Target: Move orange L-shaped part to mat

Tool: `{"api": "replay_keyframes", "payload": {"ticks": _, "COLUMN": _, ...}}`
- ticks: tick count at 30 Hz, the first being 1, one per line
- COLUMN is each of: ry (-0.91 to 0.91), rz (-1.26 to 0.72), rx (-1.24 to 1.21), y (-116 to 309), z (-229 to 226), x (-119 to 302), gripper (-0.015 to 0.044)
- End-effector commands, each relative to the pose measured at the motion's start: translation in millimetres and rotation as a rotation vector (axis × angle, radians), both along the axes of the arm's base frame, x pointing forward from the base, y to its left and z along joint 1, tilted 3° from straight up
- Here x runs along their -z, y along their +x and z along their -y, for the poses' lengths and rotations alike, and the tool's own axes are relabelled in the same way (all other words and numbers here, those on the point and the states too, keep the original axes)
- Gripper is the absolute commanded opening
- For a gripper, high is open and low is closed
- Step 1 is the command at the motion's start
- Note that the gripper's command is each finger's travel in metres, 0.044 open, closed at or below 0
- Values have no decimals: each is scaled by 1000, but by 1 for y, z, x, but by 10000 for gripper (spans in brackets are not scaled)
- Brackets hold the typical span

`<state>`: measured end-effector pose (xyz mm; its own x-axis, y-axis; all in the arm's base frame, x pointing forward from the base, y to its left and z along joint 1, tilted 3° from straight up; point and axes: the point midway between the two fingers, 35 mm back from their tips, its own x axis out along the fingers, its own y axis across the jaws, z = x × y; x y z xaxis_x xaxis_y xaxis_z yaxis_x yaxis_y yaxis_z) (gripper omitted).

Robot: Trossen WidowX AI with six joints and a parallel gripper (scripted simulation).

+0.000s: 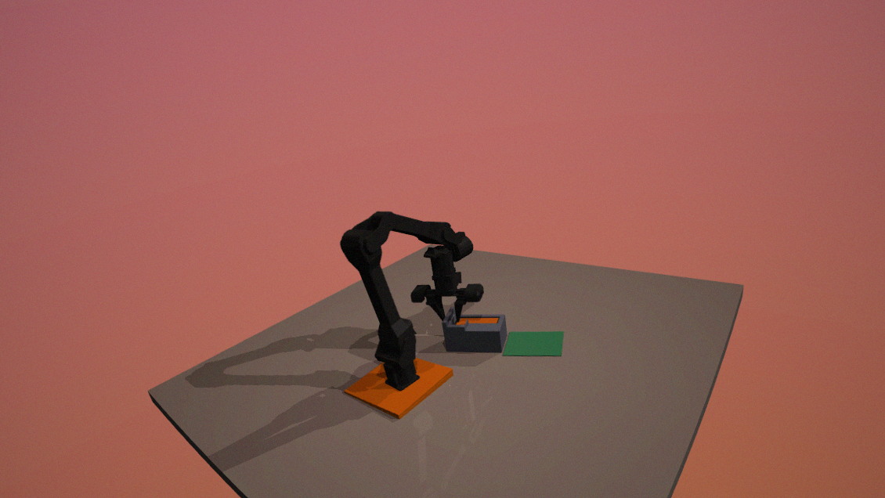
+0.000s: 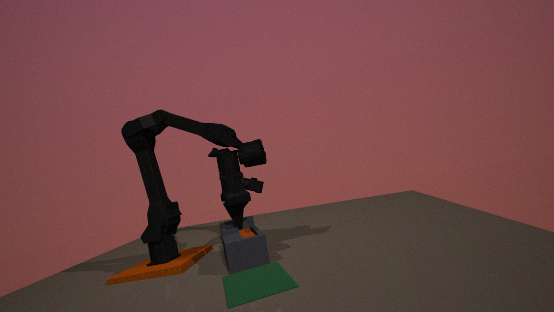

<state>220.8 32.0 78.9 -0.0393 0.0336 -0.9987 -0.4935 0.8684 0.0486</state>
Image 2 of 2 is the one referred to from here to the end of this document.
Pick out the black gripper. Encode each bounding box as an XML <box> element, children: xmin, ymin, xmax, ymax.
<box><xmin>219</xmin><ymin>169</ymin><xmax>251</xmax><ymax>230</ymax></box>

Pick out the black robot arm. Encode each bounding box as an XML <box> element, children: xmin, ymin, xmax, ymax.
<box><xmin>121</xmin><ymin>109</ymin><xmax>267</xmax><ymax>266</ymax></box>

